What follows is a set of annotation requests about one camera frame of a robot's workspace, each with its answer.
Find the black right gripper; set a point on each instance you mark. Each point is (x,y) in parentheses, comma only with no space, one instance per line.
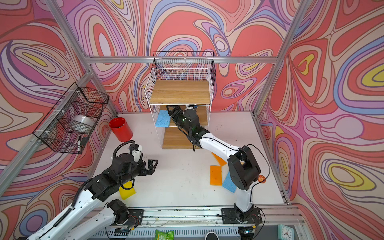
(174,111)

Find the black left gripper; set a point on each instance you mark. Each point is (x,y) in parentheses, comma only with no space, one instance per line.
(150,170)

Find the blue sponge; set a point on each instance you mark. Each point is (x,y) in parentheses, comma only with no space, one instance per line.
(163,120)

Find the yellow thick sponge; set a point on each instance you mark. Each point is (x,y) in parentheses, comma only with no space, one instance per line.
(127,190)

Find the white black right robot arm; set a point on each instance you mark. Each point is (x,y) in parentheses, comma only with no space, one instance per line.
(244,169)

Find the blue flat sponge near arm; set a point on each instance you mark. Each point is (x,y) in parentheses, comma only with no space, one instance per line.
(228,184)

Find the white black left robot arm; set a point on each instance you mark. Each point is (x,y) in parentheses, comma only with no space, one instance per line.
(127,164)

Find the orange sponge near shelf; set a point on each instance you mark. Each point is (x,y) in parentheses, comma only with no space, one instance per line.
(220,161)

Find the red plastic cup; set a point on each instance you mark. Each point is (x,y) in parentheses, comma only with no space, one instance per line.
(121,129)

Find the orange flat sponge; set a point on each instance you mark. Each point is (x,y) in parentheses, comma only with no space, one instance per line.
(216,175)

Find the green snack packet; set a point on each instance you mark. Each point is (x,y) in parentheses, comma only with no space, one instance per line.
(159,235)

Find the black marker pen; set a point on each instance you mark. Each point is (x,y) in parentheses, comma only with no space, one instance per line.
(79,145)

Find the small orange round sticker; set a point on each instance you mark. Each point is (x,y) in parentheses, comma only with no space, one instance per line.
(261,179)

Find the teal desk clock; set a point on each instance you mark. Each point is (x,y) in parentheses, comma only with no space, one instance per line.
(285,233)

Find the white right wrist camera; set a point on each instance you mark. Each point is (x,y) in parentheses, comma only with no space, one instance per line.
(191,107)

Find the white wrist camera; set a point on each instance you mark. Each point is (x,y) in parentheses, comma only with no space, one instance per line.
(136,152)
(191,107)

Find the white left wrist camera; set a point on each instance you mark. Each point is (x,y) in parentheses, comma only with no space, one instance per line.
(136,152)

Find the white wire wooden shelf rack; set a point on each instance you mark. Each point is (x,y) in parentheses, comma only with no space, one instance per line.
(179,86)

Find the black wire wall basket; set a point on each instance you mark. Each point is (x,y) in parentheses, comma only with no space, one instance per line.
(55,132)

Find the aluminium frame post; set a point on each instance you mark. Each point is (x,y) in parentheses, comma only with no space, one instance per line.
(296,22)

